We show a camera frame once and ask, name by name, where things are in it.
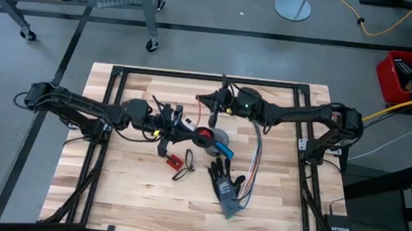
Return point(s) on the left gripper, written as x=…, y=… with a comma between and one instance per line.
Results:
x=165, y=127

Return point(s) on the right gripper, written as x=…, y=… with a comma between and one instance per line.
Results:
x=227, y=102

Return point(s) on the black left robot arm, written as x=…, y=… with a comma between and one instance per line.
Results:
x=80, y=104

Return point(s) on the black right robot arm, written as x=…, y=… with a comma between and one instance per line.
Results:
x=303, y=114

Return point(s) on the red circuit board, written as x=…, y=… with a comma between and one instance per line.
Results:
x=175, y=162

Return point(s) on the black grey work glove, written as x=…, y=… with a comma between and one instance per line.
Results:
x=224, y=188

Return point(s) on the round grey stand base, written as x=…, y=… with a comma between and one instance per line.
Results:
x=292, y=9

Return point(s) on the red plastic bin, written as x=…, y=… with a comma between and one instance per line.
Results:
x=384, y=82

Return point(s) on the black device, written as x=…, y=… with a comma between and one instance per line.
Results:
x=403, y=73

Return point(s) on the black desk stand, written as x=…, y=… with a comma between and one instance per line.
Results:
x=388, y=2

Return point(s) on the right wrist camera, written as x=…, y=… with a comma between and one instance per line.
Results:
x=223, y=89

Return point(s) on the grey duct tape roll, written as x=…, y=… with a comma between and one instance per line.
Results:
x=223, y=135

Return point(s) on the black aluminium table frame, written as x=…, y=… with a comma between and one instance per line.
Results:
x=135, y=70

